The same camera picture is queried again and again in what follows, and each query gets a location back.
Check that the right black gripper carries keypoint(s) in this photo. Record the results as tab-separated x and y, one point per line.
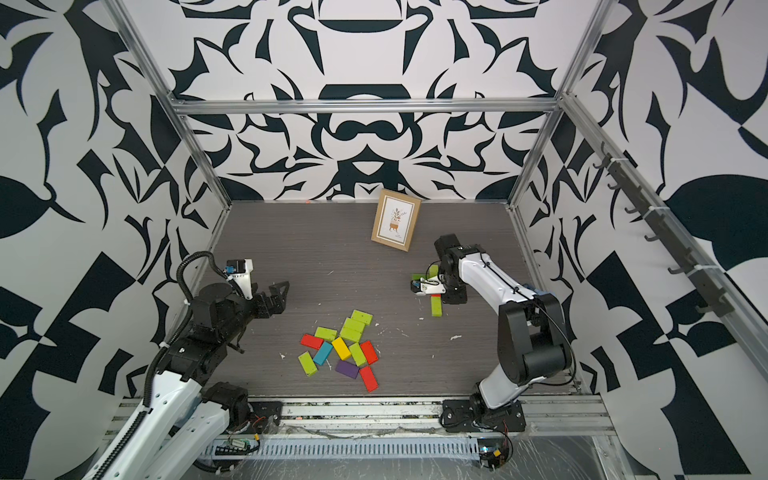
457	299

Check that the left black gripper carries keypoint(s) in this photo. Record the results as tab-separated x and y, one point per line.
278	303

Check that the lime block top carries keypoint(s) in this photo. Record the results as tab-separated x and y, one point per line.
361	316

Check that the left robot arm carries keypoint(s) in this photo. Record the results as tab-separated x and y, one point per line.
179	417

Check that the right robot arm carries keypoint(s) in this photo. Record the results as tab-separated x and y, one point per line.
532	345

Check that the red block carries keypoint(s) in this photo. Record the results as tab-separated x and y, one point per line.
312	342
369	352
369	380

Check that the teal block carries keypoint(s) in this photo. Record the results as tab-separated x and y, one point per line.
323	353

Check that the yellow block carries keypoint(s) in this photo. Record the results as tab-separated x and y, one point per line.
341	349

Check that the purple block lower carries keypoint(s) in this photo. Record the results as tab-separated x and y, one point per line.
347	369

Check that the red block centre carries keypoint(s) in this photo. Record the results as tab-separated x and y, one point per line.
369	352

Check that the red block bottom left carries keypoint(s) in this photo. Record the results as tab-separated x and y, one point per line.
369	380

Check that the left circuit board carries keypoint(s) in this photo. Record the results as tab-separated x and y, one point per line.
237	447

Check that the circuit board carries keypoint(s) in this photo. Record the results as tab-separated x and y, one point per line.
237	447
493	458

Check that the right circuit board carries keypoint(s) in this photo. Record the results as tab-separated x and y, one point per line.
493	458

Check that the wooden picture frame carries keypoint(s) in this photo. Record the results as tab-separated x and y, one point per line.
395	220

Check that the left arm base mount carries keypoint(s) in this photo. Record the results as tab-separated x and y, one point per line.
262	417

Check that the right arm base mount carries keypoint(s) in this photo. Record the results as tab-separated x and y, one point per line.
471	415

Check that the white cable duct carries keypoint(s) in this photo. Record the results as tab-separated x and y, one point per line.
460	448

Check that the black wall hook rail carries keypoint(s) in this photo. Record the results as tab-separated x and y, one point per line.
695	265

